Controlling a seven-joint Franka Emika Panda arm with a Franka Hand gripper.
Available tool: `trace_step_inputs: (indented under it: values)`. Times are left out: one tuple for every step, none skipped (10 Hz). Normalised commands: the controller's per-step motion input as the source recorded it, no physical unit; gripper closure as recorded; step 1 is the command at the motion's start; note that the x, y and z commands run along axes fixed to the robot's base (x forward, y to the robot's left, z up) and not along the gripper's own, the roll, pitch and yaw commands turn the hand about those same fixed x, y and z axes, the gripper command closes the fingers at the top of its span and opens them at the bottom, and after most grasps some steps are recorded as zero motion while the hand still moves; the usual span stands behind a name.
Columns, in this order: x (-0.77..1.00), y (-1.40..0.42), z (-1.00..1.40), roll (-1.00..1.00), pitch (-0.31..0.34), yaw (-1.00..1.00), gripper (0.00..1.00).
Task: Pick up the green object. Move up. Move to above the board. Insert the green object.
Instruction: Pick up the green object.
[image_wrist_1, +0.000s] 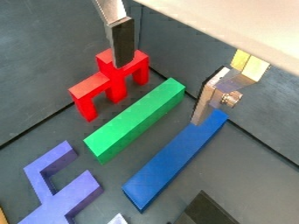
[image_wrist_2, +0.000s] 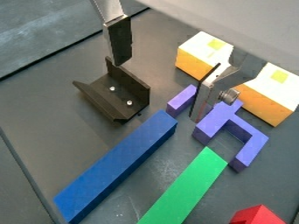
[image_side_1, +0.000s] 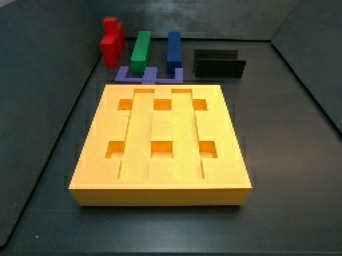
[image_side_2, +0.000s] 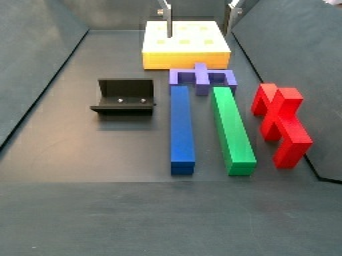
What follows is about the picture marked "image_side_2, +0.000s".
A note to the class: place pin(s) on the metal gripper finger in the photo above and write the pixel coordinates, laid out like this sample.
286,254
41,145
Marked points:
234,12
165,11

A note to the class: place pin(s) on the green long block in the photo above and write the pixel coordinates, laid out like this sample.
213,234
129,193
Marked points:
237,150

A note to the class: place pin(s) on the yellow slotted board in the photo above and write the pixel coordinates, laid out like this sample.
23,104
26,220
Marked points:
197,43

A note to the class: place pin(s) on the purple E-shaped block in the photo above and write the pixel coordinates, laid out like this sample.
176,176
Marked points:
204,78

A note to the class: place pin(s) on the red cross-shaped block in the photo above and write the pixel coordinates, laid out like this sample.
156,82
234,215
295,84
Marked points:
277,103

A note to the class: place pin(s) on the blue long block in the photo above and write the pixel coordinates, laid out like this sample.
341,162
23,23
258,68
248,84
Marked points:
181,133

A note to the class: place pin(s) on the black angle bracket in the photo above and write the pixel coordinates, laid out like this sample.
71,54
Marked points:
126,96

